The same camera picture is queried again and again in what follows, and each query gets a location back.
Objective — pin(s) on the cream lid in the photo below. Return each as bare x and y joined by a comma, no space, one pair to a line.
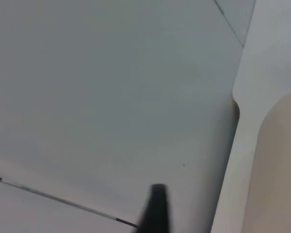
279,170

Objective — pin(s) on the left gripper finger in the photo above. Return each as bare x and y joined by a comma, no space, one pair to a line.
156,211

